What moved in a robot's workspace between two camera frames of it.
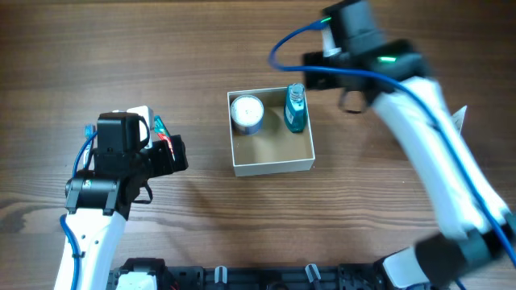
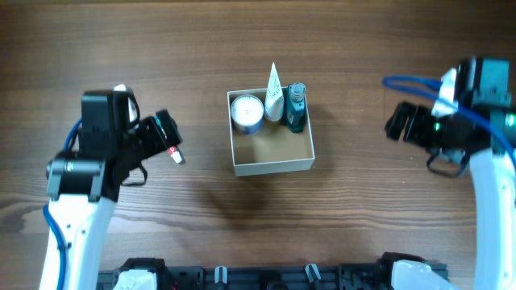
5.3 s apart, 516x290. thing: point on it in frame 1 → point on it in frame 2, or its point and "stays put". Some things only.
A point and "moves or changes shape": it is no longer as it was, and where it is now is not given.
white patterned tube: x=457 y=119 moves or changes shape
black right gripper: x=318 y=72 → x=416 y=126
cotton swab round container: x=247 y=114 stays put
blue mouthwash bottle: x=295 y=110 stays put
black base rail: x=346 y=276 stays put
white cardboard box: x=275 y=149 stays put
